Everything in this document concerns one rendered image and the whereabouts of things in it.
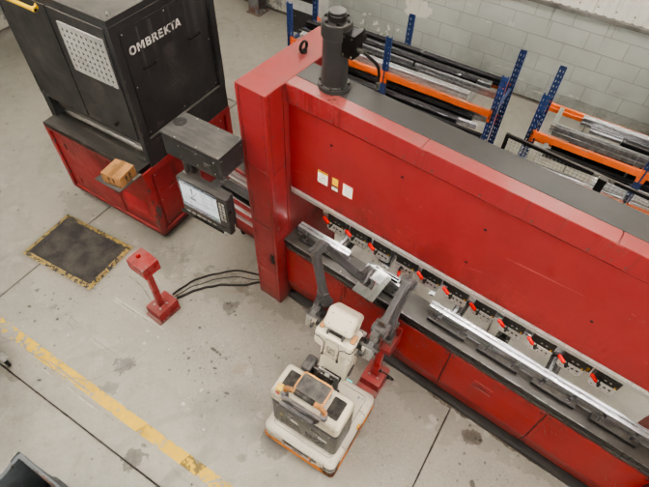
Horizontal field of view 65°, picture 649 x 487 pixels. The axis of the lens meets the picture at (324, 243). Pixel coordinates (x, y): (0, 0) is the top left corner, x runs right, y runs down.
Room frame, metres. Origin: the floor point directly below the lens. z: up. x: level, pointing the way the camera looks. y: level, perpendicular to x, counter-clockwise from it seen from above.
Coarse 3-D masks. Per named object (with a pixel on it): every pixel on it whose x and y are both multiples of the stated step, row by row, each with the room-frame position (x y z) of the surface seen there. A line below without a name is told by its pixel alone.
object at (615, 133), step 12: (588, 120) 3.55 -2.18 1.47; (600, 120) 3.55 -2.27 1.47; (552, 132) 3.41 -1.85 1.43; (564, 132) 3.37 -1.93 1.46; (576, 132) 3.35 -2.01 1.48; (588, 132) 3.46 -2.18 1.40; (600, 132) 3.44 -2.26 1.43; (612, 132) 3.44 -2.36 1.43; (624, 132) 3.40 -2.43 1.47; (636, 132) 3.40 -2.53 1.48; (588, 144) 3.26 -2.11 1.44; (600, 144) 3.23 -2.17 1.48; (612, 144) 3.26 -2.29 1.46; (624, 144) 3.25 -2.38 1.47; (636, 144) 3.25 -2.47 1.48; (648, 144) 3.31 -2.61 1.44; (612, 156) 3.16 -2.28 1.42; (624, 156) 3.13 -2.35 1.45; (636, 156) 3.09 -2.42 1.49; (648, 156) 3.16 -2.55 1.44
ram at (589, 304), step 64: (320, 128) 2.54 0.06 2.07; (320, 192) 2.53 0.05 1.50; (384, 192) 2.24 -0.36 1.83; (448, 192) 2.02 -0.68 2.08; (448, 256) 1.95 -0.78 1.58; (512, 256) 1.76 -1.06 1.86; (576, 256) 1.60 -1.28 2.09; (576, 320) 1.49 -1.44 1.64; (640, 320) 1.36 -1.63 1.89; (640, 384) 1.22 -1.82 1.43
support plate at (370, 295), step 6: (384, 282) 2.13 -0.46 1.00; (354, 288) 2.06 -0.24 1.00; (360, 288) 2.07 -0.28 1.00; (366, 288) 2.07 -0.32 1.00; (378, 288) 2.07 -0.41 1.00; (360, 294) 2.02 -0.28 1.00; (366, 294) 2.02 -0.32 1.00; (372, 294) 2.02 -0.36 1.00; (378, 294) 2.02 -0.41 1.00; (372, 300) 1.97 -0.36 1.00
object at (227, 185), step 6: (216, 180) 2.90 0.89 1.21; (228, 180) 2.91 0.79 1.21; (222, 186) 2.86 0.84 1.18; (228, 186) 2.84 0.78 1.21; (234, 186) 2.84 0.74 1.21; (240, 186) 2.84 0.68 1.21; (234, 192) 2.83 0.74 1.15; (240, 192) 2.78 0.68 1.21; (246, 192) 2.78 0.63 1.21; (240, 198) 2.77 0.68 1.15; (246, 198) 2.72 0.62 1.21; (246, 204) 2.71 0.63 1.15
